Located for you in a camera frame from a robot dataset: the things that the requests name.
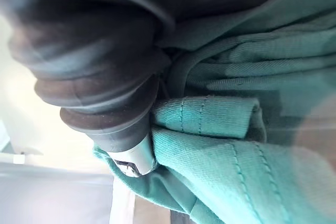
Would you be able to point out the green garment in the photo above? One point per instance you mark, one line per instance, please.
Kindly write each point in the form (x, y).
(223, 155)

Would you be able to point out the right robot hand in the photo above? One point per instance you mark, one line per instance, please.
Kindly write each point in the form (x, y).
(92, 37)

